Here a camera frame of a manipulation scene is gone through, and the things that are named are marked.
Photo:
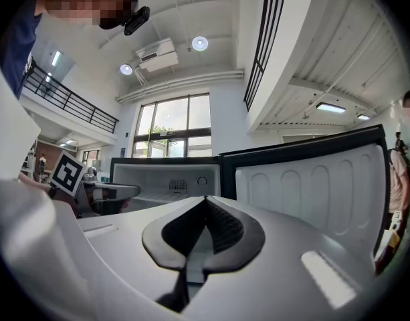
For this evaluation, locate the person's navy shirt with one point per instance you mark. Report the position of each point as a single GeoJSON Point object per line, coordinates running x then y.
{"type": "Point", "coordinates": [17, 52]}

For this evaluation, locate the black mini fridge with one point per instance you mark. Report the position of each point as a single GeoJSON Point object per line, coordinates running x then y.
{"type": "Point", "coordinates": [308, 186]}

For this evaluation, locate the person's left forearm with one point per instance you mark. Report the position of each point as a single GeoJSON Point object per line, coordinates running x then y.
{"type": "Point", "coordinates": [62, 197]}

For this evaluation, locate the black grid railing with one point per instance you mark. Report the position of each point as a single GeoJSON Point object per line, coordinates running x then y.
{"type": "Point", "coordinates": [270, 12]}

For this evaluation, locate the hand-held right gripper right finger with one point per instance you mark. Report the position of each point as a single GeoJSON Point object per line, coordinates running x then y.
{"type": "Point", "coordinates": [285, 252]}

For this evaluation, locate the large glass window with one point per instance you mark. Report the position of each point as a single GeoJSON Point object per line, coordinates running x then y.
{"type": "Point", "coordinates": [173, 112]}

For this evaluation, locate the yellow cloth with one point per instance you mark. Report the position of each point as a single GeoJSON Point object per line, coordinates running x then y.
{"type": "Point", "coordinates": [394, 237]}

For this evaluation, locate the black balcony railing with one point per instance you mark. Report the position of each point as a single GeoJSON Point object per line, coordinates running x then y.
{"type": "Point", "coordinates": [71, 99]}

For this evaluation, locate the person's head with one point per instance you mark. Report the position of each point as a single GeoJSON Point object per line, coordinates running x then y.
{"type": "Point", "coordinates": [84, 2]}

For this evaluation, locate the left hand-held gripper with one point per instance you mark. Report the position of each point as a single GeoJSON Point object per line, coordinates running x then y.
{"type": "Point", "coordinates": [67, 174]}

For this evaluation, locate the black head-mounted camera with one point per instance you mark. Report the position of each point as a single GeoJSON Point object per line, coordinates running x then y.
{"type": "Point", "coordinates": [136, 20]}

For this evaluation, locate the round ceiling light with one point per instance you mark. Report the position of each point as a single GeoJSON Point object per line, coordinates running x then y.
{"type": "Point", "coordinates": [199, 43]}
{"type": "Point", "coordinates": [126, 69]}

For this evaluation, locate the white ceiling air conditioner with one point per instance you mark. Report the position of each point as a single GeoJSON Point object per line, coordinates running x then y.
{"type": "Point", "coordinates": [156, 57]}

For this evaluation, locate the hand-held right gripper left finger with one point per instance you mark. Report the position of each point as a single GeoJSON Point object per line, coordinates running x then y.
{"type": "Point", "coordinates": [141, 226]}

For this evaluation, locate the wooden table with white top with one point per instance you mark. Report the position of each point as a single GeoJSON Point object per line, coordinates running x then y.
{"type": "Point", "coordinates": [383, 257]}

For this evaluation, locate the rectangular ceiling light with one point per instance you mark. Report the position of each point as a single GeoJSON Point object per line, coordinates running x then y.
{"type": "Point", "coordinates": [363, 117]}
{"type": "Point", "coordinates": [330, 107]}

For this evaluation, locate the white ceiling pipes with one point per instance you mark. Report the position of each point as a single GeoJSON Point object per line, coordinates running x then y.
{"type": "Point", "coordinates": [178, 82]}

